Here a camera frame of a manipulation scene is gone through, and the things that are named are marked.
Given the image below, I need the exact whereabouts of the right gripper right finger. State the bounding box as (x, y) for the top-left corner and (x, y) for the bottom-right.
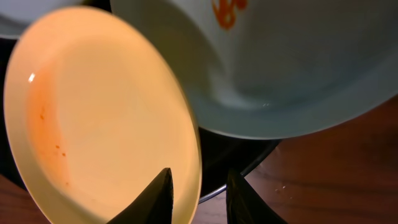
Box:
(226, 169), (287, 224)

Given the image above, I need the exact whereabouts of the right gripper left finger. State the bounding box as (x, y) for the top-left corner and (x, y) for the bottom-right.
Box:
(107, 168), (174, 224)

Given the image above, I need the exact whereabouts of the yellow plate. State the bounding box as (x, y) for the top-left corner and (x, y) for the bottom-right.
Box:
(3, 6), (201, 223)

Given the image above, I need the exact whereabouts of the light blue plate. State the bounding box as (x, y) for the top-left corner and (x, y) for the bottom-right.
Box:
(111, 0), (397, 139)
(1, 0), (85, 39)

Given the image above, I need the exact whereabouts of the black round tray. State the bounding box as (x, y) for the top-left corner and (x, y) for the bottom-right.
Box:
(0, 0), (282, 205)

